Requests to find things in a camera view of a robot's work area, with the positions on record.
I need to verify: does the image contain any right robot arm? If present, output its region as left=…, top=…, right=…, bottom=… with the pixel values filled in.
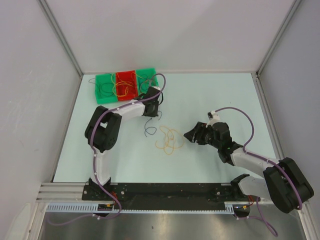
left=183, top=122, right=314, bottom=214

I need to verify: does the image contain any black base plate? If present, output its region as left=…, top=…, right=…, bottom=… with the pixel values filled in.
left=82, top=181, right=254, bottom=202

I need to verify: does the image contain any dark blue wire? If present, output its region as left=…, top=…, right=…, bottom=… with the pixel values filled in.
left=144, top=109, right=163, bottom=138

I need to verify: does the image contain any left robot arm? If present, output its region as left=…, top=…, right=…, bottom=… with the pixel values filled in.
left=84, top=86, right=162, bottom=200

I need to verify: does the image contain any grey cable duct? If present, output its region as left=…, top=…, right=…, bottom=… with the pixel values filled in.
left=46, top=202, right=234, bottom=215

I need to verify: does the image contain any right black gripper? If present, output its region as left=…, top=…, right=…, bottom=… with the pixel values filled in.
left=183, top=121, right=221, bottom=149

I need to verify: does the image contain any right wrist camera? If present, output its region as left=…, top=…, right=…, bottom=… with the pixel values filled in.
left=206, top=110, right=221, bottom=127

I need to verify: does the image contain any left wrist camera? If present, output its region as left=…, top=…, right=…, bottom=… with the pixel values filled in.
left=152, top=86, right=161, bottom=91

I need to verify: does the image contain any right green bin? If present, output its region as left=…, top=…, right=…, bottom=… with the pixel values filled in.
left=135, top=68, right=159, bottom=95

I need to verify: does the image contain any green bin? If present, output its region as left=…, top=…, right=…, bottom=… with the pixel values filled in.
left=94, top=73, right=118, bottom=105
left=135, top=68, right=159, bottom=95

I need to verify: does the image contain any aluminium frame rail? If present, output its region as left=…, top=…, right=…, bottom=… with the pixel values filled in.
left=36, top=182, right=310, bottom=203

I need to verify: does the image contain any red bin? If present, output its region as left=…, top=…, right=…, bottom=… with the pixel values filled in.
left=115, top=70, right=138, bottom=102

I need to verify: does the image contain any left green bin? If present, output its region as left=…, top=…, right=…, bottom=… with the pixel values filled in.
left=94, top=73, right=118, bottom=105

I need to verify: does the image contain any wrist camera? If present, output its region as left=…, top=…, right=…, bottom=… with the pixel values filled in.
left=206, top=110, right=221, bottom=127
left=152, top=86, right=161, bottom=91

